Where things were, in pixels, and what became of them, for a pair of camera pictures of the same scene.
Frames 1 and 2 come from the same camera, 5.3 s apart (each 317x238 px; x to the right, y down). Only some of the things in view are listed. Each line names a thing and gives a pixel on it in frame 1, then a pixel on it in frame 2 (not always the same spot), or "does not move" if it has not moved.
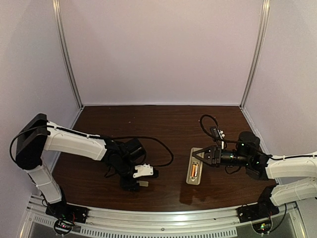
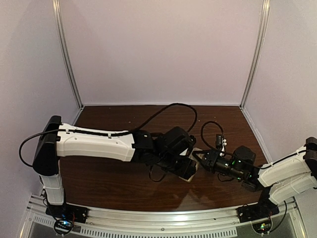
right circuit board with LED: x=262 y=227 does not move
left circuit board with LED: x=63 y=226 does not move
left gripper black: x=130 y=185 -> x=185 y=168
